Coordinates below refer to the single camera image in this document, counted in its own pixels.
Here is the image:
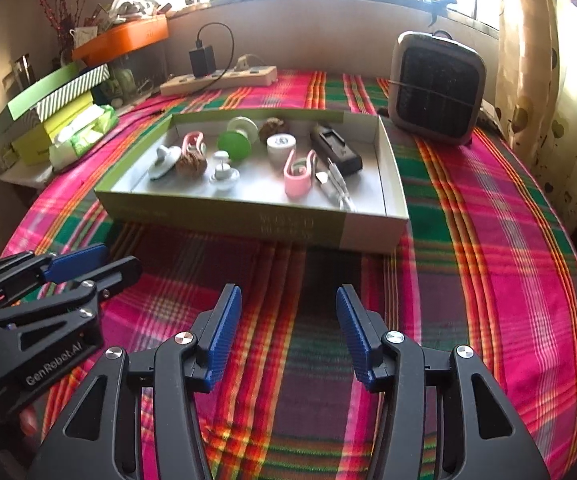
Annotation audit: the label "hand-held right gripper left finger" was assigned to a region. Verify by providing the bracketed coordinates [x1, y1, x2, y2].
[27, 282, 243, 480]

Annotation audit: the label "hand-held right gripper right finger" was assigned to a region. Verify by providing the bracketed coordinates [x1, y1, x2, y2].
[335, 284, 551, 480]

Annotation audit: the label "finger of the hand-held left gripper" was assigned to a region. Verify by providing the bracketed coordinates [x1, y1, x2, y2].
[0, 256, 144, 356]
[0, 243, 110, 306]

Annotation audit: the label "green cardboard box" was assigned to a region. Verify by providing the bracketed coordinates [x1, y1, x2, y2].
[93, 107, 410, 253]

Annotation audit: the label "white suction cup hook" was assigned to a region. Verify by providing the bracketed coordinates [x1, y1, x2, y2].
[148, 144, 183, 182]

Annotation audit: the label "brown walnut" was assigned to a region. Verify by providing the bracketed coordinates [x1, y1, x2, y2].
[258, 117, 285, 138]
[177, 154, 210, 178]

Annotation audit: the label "small white suction knob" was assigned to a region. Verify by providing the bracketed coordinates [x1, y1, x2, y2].
[209, 151, 242, 190]

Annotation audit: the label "pink and mint clip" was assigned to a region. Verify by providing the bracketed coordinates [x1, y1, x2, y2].
[181, 131, 208, 158]

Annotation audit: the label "white cable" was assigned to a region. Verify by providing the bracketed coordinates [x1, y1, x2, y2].
[315, 157, 358, 212]

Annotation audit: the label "green plastic spool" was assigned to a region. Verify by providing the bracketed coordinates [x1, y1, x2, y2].
[217, 116, 260, 163]

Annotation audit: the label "small white jar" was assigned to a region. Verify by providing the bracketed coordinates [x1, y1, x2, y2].
[267, 134, 297, 168]

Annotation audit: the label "black battery charger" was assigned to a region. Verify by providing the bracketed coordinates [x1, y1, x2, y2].
[309, 124, 364, 175]

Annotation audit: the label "green tissue pack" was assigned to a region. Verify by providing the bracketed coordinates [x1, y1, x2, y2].
[48, 105, 119, 168]

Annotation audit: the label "yellow-green box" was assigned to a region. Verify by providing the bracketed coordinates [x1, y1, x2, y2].
[11, 91, 94, 166]

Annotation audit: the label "pink plaid tablecloth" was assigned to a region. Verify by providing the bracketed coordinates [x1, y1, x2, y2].
[1, 70, 577, 480]

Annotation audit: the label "chevron patterned box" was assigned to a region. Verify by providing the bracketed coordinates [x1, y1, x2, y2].
[0, 110, 44, 156]

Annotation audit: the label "green striped box lid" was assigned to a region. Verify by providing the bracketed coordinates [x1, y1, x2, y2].
[36, 64, 110, 122]

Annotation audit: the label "clear glass tank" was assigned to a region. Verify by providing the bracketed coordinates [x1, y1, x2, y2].
[106, 47, 166, 101]

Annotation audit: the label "glass jar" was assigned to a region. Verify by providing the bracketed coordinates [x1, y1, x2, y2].
[11, 55, 33, 86]

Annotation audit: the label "beige power strip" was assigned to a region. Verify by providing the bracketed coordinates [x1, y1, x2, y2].
[160, 65, 278, 97]

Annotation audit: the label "white mug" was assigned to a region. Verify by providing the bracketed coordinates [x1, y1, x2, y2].
[71, 27, 96, 51]

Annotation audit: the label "black power adapter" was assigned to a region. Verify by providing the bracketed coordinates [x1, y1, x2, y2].
[190, 45, 216, 78]

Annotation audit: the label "orange box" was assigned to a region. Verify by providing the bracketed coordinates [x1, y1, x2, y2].
[72, 15, 170, 66]

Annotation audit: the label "beige fan heater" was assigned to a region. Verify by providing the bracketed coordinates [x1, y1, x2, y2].
[387, 31, 486, 147]

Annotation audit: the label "red flower branches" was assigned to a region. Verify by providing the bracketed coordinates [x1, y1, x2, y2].
[28, 0, 76, 56]

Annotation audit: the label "heart print curtain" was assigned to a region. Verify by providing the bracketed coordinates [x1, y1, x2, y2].
[495, 0, 577, 231]

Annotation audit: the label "black window hook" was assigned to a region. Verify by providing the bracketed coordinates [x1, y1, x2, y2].
[428, 0, 458, 26]

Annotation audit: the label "black cable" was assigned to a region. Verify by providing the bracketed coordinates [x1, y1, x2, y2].
[118, 22, 235, 111]

